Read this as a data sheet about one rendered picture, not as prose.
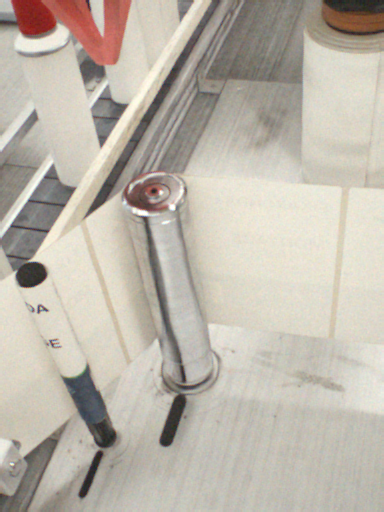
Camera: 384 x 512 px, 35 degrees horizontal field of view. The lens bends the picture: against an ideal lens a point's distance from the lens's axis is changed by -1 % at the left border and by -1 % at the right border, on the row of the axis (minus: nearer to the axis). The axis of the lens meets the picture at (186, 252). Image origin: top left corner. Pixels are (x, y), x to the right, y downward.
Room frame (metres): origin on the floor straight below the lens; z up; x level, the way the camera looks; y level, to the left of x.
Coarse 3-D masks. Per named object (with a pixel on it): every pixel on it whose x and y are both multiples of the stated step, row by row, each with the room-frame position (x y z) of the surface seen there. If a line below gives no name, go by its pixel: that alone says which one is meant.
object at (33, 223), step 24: (192, 0) 0.91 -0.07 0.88; (216, 0) 0.90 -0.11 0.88; (192, 48) 0.77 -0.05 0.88; (96, 120) 0.63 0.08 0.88; (144, 120) 0.62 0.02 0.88; (120, 168) 0.54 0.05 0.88; (48, 192) 0.52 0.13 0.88; (72, 192) 0.51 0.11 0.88; (24, 216) 0.48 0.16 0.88; (48, 216) 0.48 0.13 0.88; (0, 240) 0.45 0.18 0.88; (24, 240) 0.45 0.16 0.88
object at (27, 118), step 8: (80, 48) 0.66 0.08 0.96; (80, 56) 0.65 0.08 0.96; (32, 104) 0.56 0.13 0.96; (24, 112) 0.55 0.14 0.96; (32, 112) 0.54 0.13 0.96; (16, 120) 0.53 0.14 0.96; (24, 120) 0.53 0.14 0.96; (32, 120) 0.54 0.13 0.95; (8, 128) 0.52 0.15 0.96; (16, 128) 0.52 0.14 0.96; (24, 128) 0.53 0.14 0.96; (8, 136) 0.51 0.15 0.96; (16, 136) 0.51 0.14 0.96; (24, 136) 0.52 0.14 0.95; (0, 144) 0.50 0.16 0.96; (8, 144) 0.50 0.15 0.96; (16, 144) 0.51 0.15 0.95; (0, 152) 0.49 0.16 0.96; (8, 152) 0.49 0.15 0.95; (0, 160) 0.48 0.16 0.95
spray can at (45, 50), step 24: (24, 0) 0.52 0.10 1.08; (24, 24) 0.52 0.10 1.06; (48, 24) 0.52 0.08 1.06; (24, 48) 0.52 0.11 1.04; (48, 48) 0.51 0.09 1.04; (72, 48) 0.53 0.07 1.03; (24, 72) 0.52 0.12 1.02; (48, 72) 0.51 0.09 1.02; (72, 72) 0.52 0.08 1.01; (48, 96) 0.51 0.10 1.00; (72, 96) 0.51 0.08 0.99; (48, 120) 0.51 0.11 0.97; (72, 120) 0.51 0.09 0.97; (48, 144) 0.52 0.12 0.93; (72, 144) 0.51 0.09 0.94; (96, 144) 0.53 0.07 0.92; (72, 168) 0.51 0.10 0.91
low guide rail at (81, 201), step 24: (192, 24) 0.78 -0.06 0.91; (168, 48) 0.71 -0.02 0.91; (168, 72) 0.68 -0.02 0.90; (144, 96) 0.61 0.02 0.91; (120, 120) 0.57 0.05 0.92; (120, 144) 0.54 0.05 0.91; (96, 168) 0.50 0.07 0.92; (96, 192) 0.48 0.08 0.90; (72, 216) 0.43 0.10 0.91; (48, 240) 0.40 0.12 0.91
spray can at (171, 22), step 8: (160, 0) 0.77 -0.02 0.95; (168, 0) 0.77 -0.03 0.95; (168, 8) 0.77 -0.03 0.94; (176, 8) 0.78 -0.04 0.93; (168, 16) 0.77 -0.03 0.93; (176, 16) 0.78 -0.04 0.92; (168, 24) 0.77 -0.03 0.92; (176, 24) 0.77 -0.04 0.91; (168, 32) 0.77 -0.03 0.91; (168, 40) 0.77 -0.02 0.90
